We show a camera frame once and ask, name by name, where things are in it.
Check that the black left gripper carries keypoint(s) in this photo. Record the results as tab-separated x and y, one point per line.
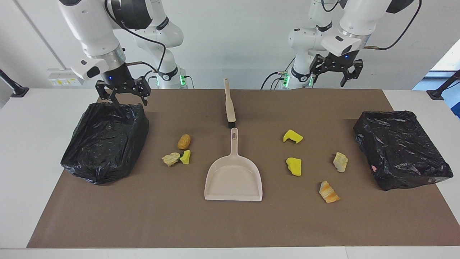
336	63

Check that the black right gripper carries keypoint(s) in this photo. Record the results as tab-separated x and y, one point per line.
118	81

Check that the brown bread roll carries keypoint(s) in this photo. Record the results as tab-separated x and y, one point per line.
184	142

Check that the notched yellow sponge piece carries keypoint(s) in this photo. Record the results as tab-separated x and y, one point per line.
291	136

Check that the small beige chunk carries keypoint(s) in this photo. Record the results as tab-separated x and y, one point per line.
170	159

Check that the small yellow green sponge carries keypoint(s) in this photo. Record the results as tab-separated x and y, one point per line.
186	158

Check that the beige foam chunk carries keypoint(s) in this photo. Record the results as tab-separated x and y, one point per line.
340	162

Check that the beige hand brush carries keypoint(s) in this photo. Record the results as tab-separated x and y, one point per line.
230	108

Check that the orange striped foam chunk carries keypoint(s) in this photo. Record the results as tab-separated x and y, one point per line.
327	192

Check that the beige plastic dustpan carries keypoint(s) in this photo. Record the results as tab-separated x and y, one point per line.
233	180

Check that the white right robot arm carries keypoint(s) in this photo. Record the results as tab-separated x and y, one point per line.
90	28

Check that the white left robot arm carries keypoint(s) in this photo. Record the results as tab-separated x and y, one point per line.
359	21

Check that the black bag lined bin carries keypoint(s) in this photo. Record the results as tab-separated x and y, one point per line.
104	147

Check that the black bag bin pink spot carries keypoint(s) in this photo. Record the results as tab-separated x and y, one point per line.
399	151

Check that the black clamp stand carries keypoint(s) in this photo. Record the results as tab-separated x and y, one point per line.
436	94
18	91

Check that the brown table mat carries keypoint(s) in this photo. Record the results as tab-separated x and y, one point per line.
230	223

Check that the white wall socket box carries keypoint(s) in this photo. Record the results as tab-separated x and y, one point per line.
64	77

